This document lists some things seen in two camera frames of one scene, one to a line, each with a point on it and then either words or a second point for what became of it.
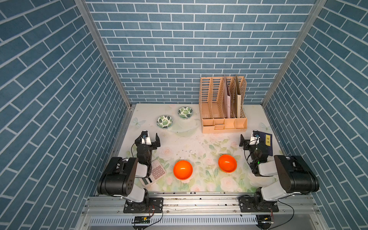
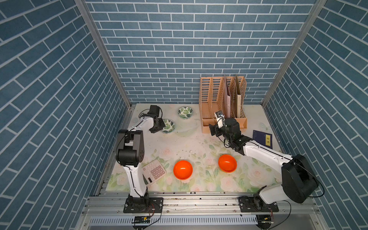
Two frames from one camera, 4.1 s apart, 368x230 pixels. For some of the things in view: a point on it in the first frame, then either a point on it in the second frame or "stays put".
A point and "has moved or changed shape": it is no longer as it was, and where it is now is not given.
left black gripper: (153, 145) -> (162, 125)
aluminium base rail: (298, 212) stays put
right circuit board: (264, 221) stays put
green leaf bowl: (165, 121) has moved or changed shape
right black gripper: (247, 143) -> (216, 129)
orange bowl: (183, 169) stays put
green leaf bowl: (185, 112) stays put
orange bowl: (227, 163) stays put
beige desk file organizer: (221, 101) stays put
